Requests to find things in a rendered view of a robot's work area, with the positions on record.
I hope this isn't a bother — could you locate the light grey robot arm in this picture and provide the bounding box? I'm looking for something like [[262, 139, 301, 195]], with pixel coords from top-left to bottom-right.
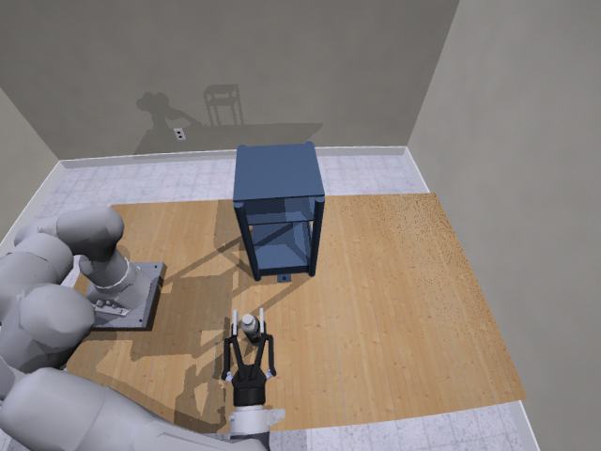
[[0, 207, 285, 451]]

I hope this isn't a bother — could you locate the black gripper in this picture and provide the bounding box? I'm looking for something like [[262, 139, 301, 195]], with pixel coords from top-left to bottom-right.
[[221, 308, 277, 407]]

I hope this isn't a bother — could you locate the blue shelving unit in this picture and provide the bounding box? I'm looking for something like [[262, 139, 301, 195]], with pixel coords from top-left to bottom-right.
[[233, 141, 325, 283]]

